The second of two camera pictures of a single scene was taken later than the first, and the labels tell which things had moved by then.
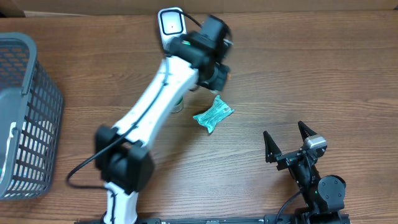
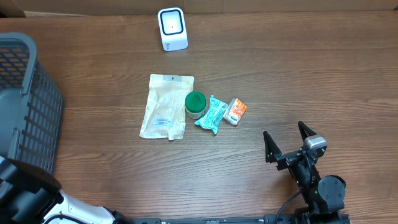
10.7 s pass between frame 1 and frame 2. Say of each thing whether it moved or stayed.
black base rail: stayed
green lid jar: moved
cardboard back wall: stayed
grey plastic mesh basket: stayed
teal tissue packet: moved
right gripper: stayed
